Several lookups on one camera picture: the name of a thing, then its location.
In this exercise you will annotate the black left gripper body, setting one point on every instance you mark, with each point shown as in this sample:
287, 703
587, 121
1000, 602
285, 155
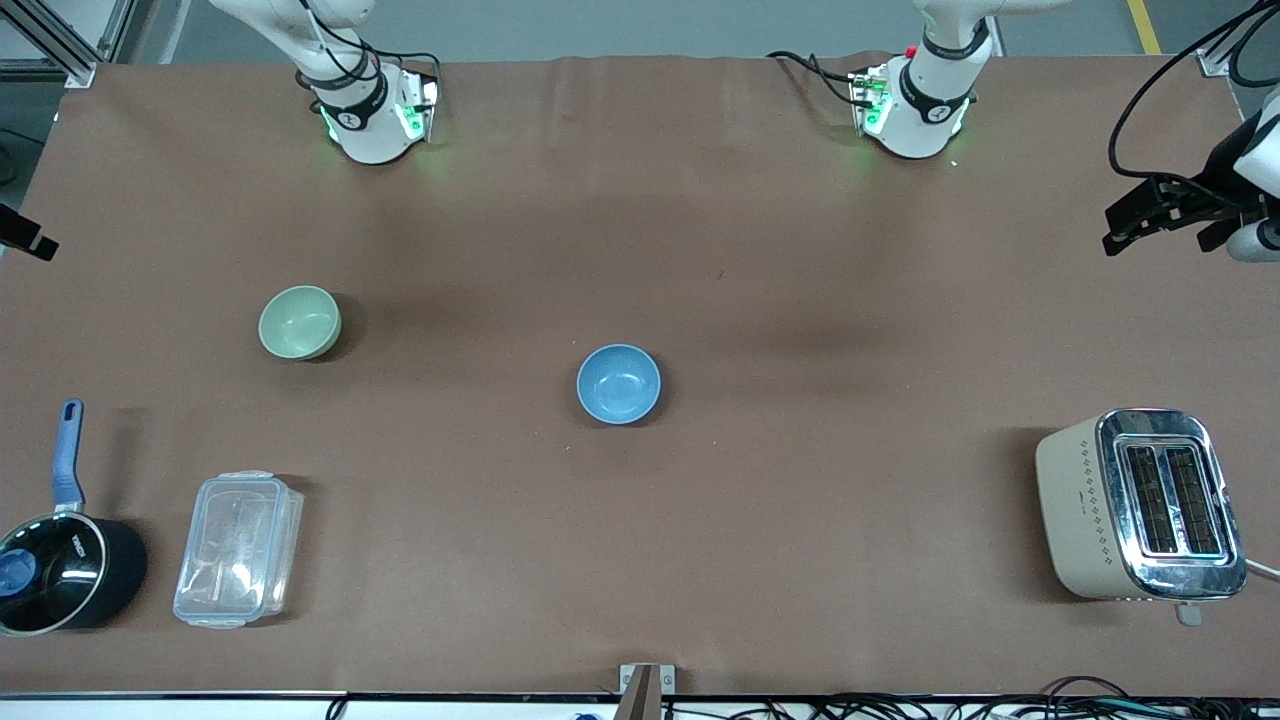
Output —
1193, 196

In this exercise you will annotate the green bowl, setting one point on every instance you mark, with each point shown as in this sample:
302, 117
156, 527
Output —
298, 322

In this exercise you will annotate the blue bowl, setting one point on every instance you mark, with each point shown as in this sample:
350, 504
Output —
618, 384

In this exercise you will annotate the beige and chrome toaster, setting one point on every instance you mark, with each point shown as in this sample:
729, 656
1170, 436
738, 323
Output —
1075, 510

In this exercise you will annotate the glass lid with blue knob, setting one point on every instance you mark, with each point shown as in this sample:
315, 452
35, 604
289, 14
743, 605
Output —
18, 575

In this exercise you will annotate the clear plastic food container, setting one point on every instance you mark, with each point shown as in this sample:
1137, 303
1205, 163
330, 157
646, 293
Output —
235, 550

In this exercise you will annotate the brown table cover sheet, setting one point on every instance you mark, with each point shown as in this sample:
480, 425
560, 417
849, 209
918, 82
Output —
800, 550

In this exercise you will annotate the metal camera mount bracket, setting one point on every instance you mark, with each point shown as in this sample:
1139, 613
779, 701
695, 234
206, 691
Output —
646, 690

